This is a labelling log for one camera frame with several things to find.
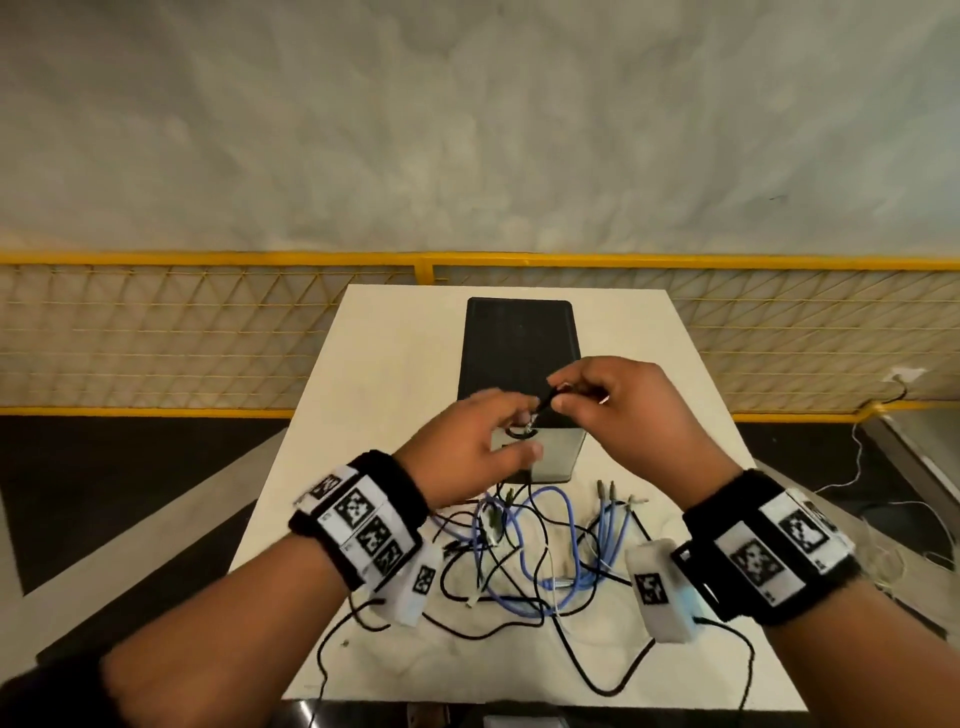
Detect person's right hand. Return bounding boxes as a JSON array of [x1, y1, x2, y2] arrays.
[[547, 357, 744, 513]]

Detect person's left hand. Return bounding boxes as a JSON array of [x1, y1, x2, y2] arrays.
[[393, 389, 545, 513]]

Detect black cable with plug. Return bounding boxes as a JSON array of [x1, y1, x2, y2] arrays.
[[525, 382, 575, 438]]

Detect person's right forearm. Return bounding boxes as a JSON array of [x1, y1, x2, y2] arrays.
[[761, 577, 960, 728]]

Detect person's left forearm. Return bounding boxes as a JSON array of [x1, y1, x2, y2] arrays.
[[101, 528, 365, 728]]

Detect black and silver speaker box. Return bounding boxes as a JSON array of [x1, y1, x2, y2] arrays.
[[457, 297, 586, 483]]

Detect black wristband with marker tags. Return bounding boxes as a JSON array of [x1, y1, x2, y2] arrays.
[[288, 450, 431, 594], [671, 468, 862, 627]]

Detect yellow mesh fence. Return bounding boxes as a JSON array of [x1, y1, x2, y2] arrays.
[[0, 251, 960, 425]]

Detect black sleeve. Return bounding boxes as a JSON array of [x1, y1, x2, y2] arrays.
[[0, 654, 117, 728]]

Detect tangle of black cables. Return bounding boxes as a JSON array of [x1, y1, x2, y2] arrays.
[[420, 483, 661, 699]]

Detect blue cable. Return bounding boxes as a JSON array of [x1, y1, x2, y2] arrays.
[[478, 483, 580, 621], [551, 480, 637, 590]]

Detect thin white cable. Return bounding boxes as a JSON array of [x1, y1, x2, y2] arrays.
[[465, 517, 560, 610]]

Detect white wrist camera with marker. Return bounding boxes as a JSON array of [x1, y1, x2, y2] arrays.
[[624, 538, 705, 645], [371, 540, 445, 628]]

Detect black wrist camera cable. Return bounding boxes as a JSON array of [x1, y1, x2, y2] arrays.
[[315, 588, 391, 706], [693, 615, 757, 712]]

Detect white cables on floor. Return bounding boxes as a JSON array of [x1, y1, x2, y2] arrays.
[[813, 378, 960, 597]]

